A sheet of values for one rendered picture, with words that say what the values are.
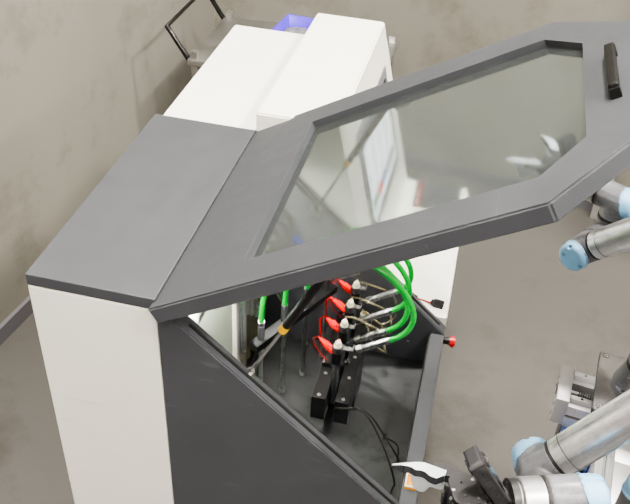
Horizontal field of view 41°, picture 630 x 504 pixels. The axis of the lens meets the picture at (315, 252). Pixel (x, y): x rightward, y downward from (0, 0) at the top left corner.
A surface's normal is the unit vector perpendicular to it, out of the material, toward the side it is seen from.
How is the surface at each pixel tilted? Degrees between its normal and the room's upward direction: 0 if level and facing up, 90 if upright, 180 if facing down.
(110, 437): 90
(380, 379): 0
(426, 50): 90
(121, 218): 0
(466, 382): 0
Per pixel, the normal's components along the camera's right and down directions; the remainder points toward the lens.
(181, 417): -0.23, 0.59
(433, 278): 0.05, -0.79
